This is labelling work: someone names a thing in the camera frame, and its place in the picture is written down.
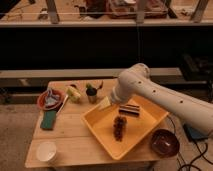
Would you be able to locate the yellow green corn toy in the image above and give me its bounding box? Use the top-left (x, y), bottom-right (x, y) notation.
top-left (67, 86), bottom-right (81, 103)

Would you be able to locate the dark purple bowl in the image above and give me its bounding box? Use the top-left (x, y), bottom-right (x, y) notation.
top-left (150, 129), bottom-right (180, 157)

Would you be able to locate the yellow plastic tray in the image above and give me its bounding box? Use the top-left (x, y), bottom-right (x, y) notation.
top-left (82, 95), bottom-right (169, 160)

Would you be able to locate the blue grey cloth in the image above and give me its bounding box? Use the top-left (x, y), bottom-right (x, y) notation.
top-left (45, 88), bottom-right (61, 108)

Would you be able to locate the black striped eraser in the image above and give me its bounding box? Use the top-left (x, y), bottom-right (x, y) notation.
top-left (119, 104), bottom-right (140, 117)

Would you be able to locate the white handled utensil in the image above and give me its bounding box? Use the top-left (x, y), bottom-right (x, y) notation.
top-left (56, 95), bottom-right (69, 117)

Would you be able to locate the green vegetable toy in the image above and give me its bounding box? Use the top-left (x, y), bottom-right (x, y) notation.
top-left (86, 83), bottom-right (95, 95)

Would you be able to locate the blue box on floor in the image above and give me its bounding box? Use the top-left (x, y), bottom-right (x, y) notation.
top-left (183, 124), bottom-right (207, 141)

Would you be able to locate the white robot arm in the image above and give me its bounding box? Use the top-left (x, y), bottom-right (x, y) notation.
top-left (98, 63), bottom-right (213, 137)

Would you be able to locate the black cable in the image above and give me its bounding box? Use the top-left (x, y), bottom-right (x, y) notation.
top-left (166, 114), bottom-right (213, 171)

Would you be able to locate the white paper cup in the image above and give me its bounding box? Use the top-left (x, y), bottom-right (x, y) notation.
top-left (36, 141), bottom-right (57, 163)

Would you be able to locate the metal cup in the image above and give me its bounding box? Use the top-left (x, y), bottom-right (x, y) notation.
top-left (86, 88), bottom-right (97, 103)

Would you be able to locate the wooden bench rail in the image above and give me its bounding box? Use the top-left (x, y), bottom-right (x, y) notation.
top-left (0, 67), bottom-right (184, 80)

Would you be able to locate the dark grape bunch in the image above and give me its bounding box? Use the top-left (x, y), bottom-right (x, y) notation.
top-left (113, 116), bottom-right (127, 141)

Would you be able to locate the green sponge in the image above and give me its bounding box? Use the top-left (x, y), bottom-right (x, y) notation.
top-left (40, 110), bottom-right (56, 130)

